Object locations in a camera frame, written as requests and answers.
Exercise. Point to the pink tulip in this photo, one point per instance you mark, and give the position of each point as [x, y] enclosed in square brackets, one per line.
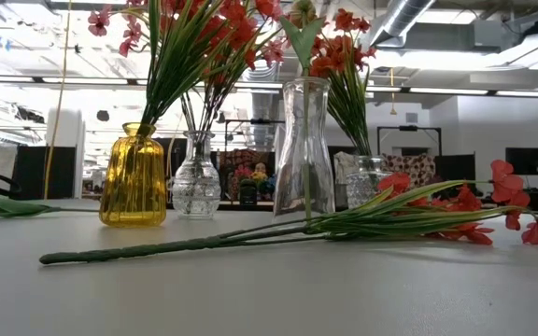
[302, 42]
[7, 206]

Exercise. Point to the pink flower bunch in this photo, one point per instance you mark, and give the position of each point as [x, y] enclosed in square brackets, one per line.
[98, 23]
[188, 112]
[273, 51]

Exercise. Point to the tall clear glass vase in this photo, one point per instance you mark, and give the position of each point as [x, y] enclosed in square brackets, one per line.
[292, 154]

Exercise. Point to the yellow ribbed glass vase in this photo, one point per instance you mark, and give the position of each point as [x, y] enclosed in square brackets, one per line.
[133, 186]

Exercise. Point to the black computer monitor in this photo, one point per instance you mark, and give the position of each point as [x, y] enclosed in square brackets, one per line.
[526, 161]

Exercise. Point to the black metal workstation frame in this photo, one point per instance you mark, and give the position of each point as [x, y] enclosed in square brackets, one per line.
[255, 121]
[409, 128]

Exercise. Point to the wide silver ribbed duct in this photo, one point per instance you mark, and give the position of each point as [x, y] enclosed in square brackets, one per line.
[263, 112]

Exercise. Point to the clear cut-glass bulb vase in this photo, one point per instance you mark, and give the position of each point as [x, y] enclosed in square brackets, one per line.
[196, 186]

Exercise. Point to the dark patterned tapestry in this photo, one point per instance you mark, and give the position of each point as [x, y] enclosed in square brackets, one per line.
[238, 158]

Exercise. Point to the colourful potted flower arrangement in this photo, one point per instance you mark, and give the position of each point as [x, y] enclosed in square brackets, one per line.
[249, 191]

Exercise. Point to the red flower bunch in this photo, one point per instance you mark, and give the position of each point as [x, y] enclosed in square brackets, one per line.
[367, 226]
[238, 28]
[153, 56]
[175, 65]
[360, 116]
[322, 65]

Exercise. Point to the black round ceiling fixture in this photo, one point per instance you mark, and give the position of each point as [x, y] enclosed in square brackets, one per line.
[103, 115]

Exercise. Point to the clear diamond-pattern glass jar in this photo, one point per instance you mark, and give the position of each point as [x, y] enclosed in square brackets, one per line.
[367, 186]

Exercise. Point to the black partition panel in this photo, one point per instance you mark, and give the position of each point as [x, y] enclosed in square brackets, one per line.
[31, 172]
[456, 168]

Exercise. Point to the white hanging cloth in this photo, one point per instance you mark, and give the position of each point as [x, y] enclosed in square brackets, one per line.
[344, 163]

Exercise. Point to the ceiling light strip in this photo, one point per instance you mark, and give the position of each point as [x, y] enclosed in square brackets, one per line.
[446, 91]

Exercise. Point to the red-white patterned tapestry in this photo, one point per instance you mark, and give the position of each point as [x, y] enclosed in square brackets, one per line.
[414, 168]

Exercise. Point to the person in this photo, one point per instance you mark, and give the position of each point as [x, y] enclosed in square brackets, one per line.
[260, 167]

